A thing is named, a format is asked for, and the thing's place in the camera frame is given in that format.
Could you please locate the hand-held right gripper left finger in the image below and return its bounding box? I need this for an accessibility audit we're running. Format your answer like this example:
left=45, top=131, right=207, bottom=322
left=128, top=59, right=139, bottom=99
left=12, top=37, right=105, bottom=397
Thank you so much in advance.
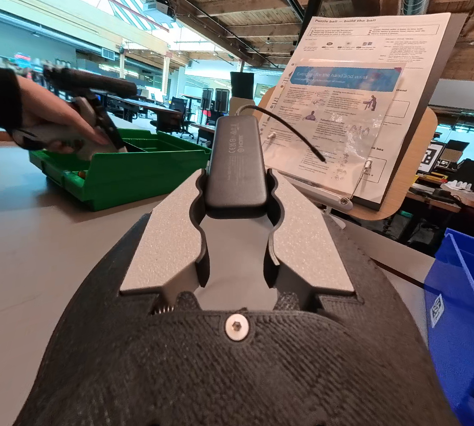
left=119, top=169, right=211, bottom=297

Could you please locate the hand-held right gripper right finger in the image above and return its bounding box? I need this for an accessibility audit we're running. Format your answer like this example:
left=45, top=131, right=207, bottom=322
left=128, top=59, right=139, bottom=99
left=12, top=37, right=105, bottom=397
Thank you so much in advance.
left=264, top=169, right=356, bottom=296

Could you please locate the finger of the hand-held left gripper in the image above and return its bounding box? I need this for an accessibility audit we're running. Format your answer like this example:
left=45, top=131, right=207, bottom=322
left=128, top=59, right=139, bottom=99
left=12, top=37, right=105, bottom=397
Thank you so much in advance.
left=76, top=137, right=129, bottom=162
left=73, top=96, right=126, bottom=151

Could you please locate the green plastic bin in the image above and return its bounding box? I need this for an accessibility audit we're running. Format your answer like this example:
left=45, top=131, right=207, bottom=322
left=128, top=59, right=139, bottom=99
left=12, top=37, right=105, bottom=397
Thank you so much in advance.
left=29, top=128, right=212, bottom=212

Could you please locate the dark grey usb hub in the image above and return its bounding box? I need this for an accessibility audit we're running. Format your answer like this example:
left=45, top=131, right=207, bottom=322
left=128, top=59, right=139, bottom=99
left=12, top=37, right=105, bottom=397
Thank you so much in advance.
left=205, top=105, right=328, bottom=218

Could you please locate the person's left hand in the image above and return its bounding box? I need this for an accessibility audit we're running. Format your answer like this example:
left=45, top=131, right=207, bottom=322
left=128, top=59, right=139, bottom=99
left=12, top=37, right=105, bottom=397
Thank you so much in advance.
left=17, top=75, right=112, bottom=154

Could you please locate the black office chair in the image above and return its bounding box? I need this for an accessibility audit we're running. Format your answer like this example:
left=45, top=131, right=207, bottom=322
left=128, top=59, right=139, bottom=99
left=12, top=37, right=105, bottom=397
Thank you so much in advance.
left=150, top=97, right=196, bottom=139

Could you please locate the laminated exercise sheet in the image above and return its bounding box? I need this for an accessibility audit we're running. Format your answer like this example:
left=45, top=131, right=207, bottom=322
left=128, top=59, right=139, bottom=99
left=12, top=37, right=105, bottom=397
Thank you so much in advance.
left=265, top=65, right=404, bottom=182

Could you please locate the brown cardboard panel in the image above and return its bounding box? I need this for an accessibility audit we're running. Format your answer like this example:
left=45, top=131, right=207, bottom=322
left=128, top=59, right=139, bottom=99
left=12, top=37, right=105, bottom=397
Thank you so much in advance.
left=229, top=97, right=257, bottom=117

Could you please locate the small framed marker sign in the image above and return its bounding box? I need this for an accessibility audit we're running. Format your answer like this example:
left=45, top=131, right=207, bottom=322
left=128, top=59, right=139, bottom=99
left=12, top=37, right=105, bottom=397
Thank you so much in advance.
left=420, top=143, right=447, bottom=175

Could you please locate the black screen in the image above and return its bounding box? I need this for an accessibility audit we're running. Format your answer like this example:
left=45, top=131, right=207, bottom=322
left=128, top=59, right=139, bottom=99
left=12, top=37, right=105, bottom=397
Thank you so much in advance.
left=230, top=71, right=255, bottom=99

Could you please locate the blue plastic bin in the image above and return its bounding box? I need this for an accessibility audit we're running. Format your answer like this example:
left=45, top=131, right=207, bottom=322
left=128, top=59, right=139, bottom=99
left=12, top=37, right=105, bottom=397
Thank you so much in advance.
left=424, top=228, right=474, bottom=415

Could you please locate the large white instruction sheet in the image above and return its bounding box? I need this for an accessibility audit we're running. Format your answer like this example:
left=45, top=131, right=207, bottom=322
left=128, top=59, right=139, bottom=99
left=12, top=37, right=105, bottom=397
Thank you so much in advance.
left=265, top=13, right=452, bottom=204

